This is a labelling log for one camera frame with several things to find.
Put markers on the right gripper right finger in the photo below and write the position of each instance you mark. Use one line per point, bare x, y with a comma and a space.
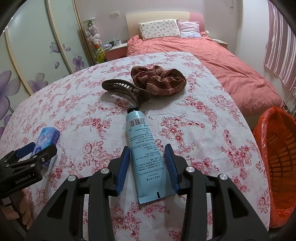
176, 166

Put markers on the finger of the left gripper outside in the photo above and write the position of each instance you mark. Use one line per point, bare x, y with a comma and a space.
15, 155

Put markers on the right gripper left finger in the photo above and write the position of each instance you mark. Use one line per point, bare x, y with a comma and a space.
119, 167

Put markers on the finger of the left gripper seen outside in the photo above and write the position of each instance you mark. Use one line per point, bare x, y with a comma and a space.
39, 158

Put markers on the blue small carton box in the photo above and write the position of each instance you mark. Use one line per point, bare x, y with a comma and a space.
48, 136

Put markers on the light blue cream tube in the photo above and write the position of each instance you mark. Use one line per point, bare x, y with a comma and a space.
151, 178

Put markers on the brown hair clip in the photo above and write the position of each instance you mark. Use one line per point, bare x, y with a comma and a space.
136, 94

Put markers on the brown plaid scrunchie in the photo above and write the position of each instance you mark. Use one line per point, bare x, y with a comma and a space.
158, 81

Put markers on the orange plastic trash basket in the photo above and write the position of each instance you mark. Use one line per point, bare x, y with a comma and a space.
275, 138

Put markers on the person left hand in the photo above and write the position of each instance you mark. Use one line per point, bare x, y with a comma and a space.
24, 209

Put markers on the pink floral tablecloth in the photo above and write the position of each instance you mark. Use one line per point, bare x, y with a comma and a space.
227, 196

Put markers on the bed with coral duvet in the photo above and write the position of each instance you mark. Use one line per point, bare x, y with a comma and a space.
251, 92

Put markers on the pink bedside table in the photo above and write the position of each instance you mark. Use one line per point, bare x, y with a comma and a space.
116, 52

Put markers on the floral sliding wardrobe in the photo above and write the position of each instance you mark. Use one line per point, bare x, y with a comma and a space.
42, 43

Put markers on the cluttered shelf rack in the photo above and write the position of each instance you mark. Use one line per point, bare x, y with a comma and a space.
290, 104

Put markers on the stuffed toy stack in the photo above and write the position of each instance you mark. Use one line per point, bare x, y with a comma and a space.
94, 41

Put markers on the far bedside table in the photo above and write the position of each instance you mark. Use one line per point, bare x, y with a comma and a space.
220, 42

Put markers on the pink striped pillow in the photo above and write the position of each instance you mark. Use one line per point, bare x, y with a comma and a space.
189, 29

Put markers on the white floral pillow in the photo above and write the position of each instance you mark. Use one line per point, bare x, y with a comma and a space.
159, 29

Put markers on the pink striped curtain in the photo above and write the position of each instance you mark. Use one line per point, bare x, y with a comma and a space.
280, 48

